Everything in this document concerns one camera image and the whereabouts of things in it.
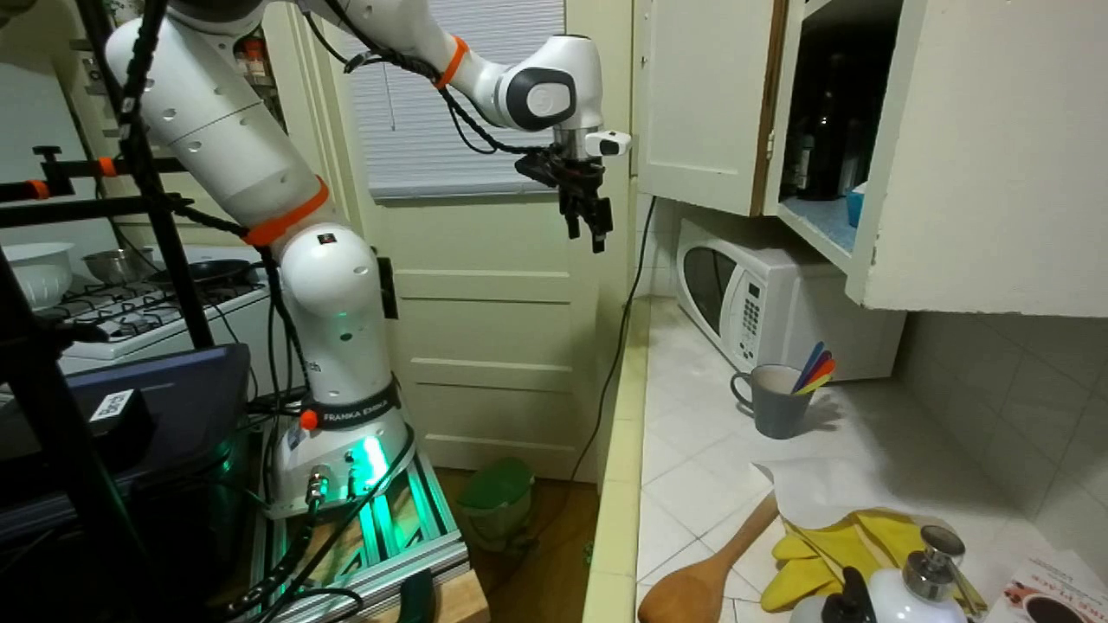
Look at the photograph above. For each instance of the green bucket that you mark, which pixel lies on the green bucket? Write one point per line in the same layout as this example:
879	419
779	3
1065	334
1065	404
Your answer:
498	505

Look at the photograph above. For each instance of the white window blind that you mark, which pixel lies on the white window blind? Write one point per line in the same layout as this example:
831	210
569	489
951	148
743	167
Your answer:
420	145

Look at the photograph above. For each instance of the black tripod stand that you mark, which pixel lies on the black tripod stand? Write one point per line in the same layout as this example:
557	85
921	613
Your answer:
42	394

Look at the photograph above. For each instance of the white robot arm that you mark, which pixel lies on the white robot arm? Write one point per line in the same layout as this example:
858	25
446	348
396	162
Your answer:
190	92

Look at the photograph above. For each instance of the colourful utensils in mug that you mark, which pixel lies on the colourful utensils in mug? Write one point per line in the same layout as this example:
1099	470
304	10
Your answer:
814	371

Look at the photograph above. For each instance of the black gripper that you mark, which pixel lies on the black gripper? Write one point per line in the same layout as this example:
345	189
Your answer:
577	186

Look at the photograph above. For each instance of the white microwave oven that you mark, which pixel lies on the white microwave oven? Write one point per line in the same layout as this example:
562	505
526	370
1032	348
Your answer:
763	297

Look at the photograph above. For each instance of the yellow rubber glove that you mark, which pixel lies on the yellow rubber glove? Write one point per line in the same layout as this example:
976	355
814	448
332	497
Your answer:
811	561

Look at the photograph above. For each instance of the grey mug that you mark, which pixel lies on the grey mug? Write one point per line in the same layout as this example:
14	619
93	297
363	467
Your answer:
769	400

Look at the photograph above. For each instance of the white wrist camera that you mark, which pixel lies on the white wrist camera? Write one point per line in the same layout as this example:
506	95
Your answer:
605	145

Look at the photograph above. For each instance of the white cabinet door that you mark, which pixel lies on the white cabinet door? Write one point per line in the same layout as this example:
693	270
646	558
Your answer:
702	71

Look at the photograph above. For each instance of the wooden spoon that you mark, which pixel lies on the wooden spoon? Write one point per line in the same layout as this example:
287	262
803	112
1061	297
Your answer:
693	595

